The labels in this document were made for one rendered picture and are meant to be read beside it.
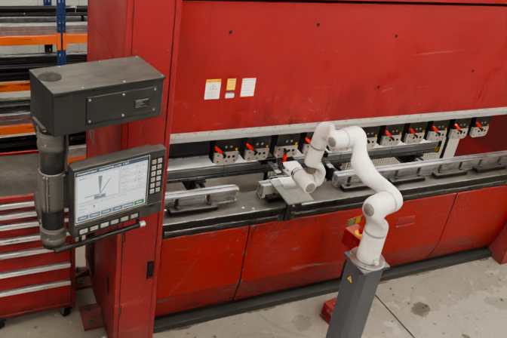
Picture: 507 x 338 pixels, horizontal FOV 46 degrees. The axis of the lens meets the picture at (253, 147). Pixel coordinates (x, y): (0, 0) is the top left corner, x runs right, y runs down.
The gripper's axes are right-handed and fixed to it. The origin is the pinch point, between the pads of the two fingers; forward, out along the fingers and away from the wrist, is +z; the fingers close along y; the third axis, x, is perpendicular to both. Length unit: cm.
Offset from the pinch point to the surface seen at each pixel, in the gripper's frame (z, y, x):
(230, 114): 4, -39, 32
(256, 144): 3.8, -19.6, 10.4
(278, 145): 3.8, -4.5, 7.8
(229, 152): 3.8, -36.1, 7.0
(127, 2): -17, -105, 101
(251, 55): 4, -31, 67
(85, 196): -51, -129, 27
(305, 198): -17.4, 8.4, -18.4
